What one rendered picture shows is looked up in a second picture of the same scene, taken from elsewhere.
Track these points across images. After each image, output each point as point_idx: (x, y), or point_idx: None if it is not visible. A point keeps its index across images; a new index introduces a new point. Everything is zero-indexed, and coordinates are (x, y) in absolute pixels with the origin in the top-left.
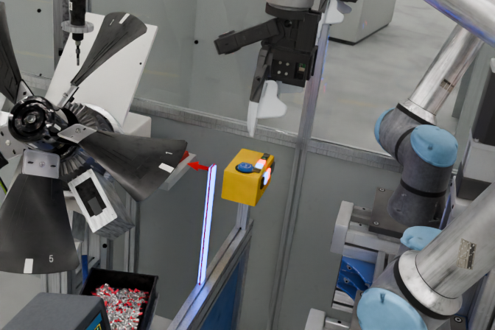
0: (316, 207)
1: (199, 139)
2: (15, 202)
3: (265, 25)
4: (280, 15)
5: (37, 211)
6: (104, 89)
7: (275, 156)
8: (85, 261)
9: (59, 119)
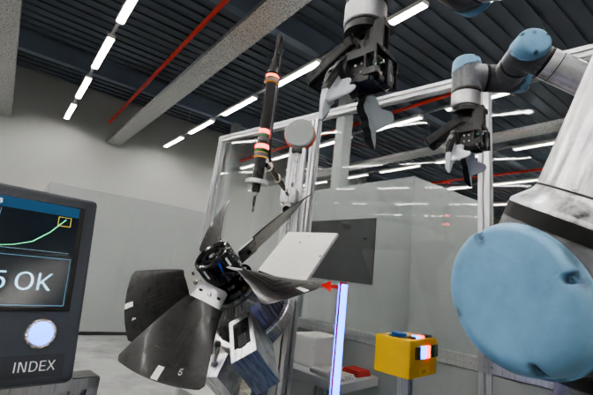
0: None
1: None
2: (174, 315)
3: (342, 42)
4: (351, 24)
5: (188, 326)
6: (288, 274)
7: (457, 382)
8: None
9: (231, 257)
